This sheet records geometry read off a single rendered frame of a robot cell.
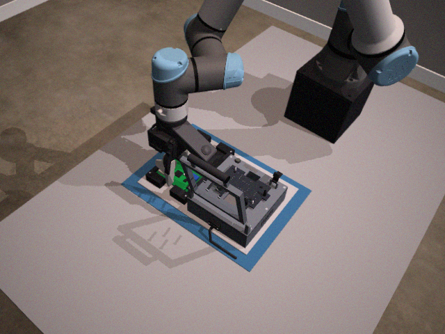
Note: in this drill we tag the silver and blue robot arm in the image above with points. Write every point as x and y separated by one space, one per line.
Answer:
379 44

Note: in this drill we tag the green circuit board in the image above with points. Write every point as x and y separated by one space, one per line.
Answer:
179 178

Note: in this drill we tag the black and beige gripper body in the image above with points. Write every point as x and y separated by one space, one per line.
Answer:
161 139

